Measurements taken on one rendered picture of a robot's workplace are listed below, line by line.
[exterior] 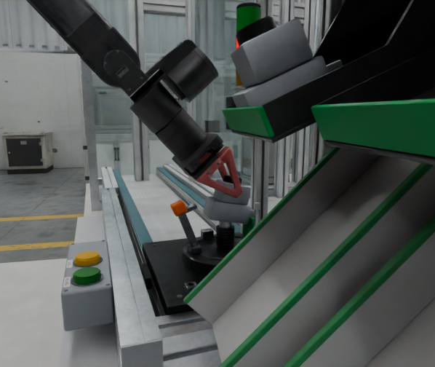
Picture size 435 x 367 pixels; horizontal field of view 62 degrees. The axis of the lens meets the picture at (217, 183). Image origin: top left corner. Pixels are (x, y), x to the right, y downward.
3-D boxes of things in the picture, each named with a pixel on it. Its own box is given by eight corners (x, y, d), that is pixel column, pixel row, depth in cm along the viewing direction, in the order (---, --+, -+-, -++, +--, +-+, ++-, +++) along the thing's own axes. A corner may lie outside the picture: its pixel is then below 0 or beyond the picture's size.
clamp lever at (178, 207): (190, 250, 57) (172, 207, 54) (187, 245, 58) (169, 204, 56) (211, 239, 57) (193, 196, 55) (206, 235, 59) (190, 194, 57)
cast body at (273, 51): (259, 132, 26) (218, 36, 24) (245, 129, 30) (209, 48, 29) (361, 81, 27) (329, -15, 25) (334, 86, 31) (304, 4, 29)
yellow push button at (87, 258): (75, 272, 59) (73, 261, 58) (76, 263, 63) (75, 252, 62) (100, 269, 60) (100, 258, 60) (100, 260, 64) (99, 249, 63)
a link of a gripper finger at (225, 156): (242, 175, 61) (206, 133, 58) (260, 181, 54) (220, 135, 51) (214, 203, 60) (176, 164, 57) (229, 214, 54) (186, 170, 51)
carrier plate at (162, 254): (167, 321, 45) (166, 306, 45) (142, 253, 68) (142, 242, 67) (330, 291, 53) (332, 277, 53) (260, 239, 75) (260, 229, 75)
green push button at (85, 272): (73, 292, 52) (71, 279, 52) (73, 280, 56) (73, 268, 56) (102, 287, 54) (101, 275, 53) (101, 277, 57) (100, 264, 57)
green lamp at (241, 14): (241, 32, 71) (242, 4, 70) (232, 36, 76) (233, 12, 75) (265, 33, 72) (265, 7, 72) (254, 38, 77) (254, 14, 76)
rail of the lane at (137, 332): (125, 428, 41) (120, 340, 38) (102, 217, 123) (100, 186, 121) (173, 415, 42) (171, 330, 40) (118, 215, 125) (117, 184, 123)
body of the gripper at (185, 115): (206, 139, 61) (176, 105, 58) (227, 143, 51) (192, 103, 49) (178, 167, 60) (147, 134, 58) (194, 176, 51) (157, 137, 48)
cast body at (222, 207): (210, 220, 56) (219, 175, 55) (202, 212, 60) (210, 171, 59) (259, 226, 58) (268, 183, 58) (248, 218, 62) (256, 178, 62)
